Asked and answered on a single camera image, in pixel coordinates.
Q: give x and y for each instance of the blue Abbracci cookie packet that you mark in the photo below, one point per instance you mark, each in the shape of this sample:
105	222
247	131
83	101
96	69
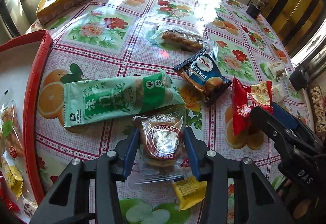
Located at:
203	73

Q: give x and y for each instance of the clear wrapped brown pastry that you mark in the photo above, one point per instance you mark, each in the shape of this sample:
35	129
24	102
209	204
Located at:
181	39

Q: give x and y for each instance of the small yellow candy packet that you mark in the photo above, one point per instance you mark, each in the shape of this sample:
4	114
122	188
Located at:
189	192

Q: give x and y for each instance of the nougat in clear wrapper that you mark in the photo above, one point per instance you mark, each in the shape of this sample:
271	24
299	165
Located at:
316	98

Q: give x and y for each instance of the clear wrapped yellow cake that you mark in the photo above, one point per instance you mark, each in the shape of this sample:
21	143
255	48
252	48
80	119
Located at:
277	69

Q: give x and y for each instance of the fried snack green label packet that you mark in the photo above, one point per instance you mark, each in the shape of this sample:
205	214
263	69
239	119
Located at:
10	128

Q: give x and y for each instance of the red rimmed white tray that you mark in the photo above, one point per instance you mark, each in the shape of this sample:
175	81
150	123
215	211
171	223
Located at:
22	64

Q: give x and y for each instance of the red snack packet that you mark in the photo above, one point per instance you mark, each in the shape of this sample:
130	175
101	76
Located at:
11	206

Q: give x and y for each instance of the small dark corked bottle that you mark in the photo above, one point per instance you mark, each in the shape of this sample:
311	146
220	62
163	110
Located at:
255	9

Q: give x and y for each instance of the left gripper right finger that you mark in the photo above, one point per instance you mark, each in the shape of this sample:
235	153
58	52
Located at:
255	200

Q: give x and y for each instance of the green long snack packet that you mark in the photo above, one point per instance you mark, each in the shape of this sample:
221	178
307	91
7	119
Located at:
92	101

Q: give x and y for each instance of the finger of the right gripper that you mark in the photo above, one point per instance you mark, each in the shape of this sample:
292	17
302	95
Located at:
284	140
298	127

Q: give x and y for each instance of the clear wrapped white cake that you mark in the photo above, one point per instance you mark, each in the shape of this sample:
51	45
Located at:
278	92

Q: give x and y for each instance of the dorayaki clear packet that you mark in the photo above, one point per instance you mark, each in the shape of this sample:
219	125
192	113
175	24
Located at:
163	155

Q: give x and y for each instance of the floral plastic tablecloth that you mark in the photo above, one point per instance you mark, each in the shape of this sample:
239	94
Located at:
111	38

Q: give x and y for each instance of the small yellow snack packet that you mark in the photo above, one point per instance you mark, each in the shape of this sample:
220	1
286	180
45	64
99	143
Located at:
14	180

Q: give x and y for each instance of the red popcorn snack bag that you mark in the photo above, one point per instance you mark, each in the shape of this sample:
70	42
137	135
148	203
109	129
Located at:
244	99

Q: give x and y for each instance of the black cylindrical container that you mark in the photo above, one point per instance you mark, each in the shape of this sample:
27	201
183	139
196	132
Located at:
300	78

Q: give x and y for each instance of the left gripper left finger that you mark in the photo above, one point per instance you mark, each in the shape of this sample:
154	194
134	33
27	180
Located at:
87	190

